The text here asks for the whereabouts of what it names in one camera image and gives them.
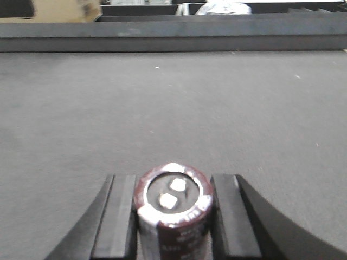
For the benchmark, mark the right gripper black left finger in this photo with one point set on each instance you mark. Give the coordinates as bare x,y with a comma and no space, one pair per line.
107,229

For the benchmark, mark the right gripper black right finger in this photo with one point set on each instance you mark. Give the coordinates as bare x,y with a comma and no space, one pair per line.
247,226

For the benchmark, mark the dark brown cylindrical capacitor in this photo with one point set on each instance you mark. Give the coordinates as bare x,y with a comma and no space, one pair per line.
173,203

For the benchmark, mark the cardboard box with black window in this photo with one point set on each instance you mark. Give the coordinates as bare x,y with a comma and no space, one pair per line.
50,11

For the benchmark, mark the dark grey table rail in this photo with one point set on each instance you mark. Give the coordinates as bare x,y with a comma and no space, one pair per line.
192,35

